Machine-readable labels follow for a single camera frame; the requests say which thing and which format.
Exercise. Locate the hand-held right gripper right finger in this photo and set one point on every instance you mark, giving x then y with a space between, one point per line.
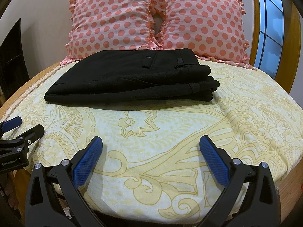
214 159

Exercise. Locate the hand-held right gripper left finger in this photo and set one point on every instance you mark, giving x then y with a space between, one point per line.
86 160

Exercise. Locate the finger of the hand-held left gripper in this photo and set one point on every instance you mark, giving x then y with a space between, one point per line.
34 132
12 122

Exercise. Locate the black pants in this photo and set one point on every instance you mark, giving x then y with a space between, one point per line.
132 80

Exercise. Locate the yellow patterned bed sheet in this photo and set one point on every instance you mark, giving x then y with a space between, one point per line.
165 132

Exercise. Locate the dark wooden furniture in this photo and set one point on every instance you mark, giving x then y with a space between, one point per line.
11 61

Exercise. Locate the pink polka dot pillow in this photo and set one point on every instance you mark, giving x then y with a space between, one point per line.
203 21
111 21

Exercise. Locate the wooden framed window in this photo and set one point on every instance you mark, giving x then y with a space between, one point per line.
272 28

